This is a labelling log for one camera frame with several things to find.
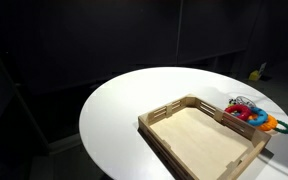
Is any orange toy ring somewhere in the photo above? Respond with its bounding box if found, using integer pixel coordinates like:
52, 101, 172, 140
256, 114, 279, 132

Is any dark green thin ring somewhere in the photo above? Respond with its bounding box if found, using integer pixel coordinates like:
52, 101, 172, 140
273, 119, 288, 135

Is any red toy ring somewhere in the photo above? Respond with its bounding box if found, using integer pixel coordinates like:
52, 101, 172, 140
224, 103, 253, 122

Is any yellow box on floor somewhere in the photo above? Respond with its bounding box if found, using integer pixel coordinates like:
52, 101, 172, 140
248, 70, 260, 81

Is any blue toy ring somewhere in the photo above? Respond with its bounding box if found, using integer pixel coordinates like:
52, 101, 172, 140
246, 106, 269, 127

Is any wooden tray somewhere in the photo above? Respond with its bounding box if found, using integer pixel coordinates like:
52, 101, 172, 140
138, 95, 271, 180

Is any clear toy ring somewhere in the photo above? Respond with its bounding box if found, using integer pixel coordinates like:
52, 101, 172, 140
235, 95, 257, 109

